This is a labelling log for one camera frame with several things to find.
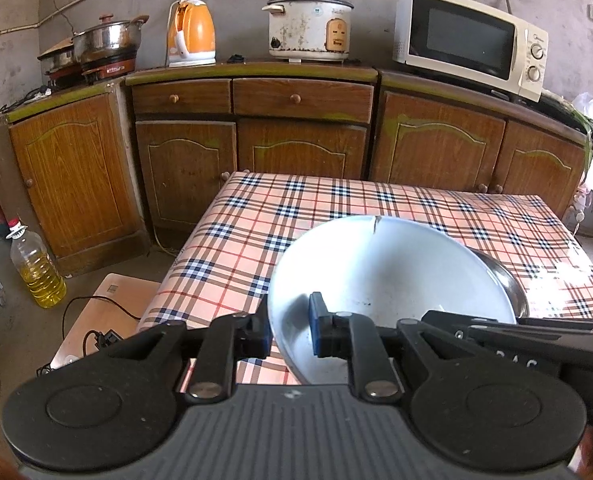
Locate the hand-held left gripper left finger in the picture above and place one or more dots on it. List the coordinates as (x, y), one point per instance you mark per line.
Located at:
(264, 332)

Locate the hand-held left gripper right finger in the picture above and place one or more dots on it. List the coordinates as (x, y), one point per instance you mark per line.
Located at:
(316, 330)

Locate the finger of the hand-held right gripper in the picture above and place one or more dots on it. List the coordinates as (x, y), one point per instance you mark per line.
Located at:
(446, 322)
(566, 325)

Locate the large steel basin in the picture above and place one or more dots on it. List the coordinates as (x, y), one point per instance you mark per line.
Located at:
(511, 285)

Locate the blue patterned white bowl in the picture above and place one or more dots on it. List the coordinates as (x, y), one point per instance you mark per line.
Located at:
(401, 270)

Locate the person's right hand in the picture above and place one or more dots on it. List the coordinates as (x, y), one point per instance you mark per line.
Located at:
(588, 452)

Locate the plaid tablecloth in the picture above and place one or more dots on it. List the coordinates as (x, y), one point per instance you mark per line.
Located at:
(276, 220)

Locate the pink cloth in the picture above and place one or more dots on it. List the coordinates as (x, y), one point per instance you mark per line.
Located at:
(583, 195)

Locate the black power adapter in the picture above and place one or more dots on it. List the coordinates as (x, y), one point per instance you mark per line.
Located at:
(107, 338)

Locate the wooden stool with power strip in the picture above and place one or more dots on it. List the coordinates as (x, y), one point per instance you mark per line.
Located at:
(106, 300)

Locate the wooden double-door cabinet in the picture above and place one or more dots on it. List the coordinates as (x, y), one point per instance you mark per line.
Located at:
(436, 145)

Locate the green onion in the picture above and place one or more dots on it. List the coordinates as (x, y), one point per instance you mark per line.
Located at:
(587, 135)

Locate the white floor power strip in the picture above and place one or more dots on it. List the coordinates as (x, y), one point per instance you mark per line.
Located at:
(69, 361)

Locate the clear plastic bag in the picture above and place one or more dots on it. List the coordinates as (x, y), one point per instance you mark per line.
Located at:
(587, 106)

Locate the cooking oil bottle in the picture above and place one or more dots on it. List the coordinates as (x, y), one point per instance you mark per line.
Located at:
(39, 275)

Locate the wooden cabinet with drawers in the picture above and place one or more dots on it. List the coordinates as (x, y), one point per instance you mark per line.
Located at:
(301, 97)

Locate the wooden single-door cabinet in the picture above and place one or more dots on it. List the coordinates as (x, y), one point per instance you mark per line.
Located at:
(66, 175)

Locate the cream microwave oven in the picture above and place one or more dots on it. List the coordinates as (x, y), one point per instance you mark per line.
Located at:
(466, 40)

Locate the white rice cooker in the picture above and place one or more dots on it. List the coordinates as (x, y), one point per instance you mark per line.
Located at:
(301, 30)

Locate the orange electric kettle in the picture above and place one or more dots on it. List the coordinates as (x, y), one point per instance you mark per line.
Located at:
(196, 35)

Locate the red induction cooker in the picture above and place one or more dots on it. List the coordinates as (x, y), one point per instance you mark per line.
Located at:
(111, 67)

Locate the steel cooking pot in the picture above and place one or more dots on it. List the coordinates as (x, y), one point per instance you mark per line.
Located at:
(106, 40)

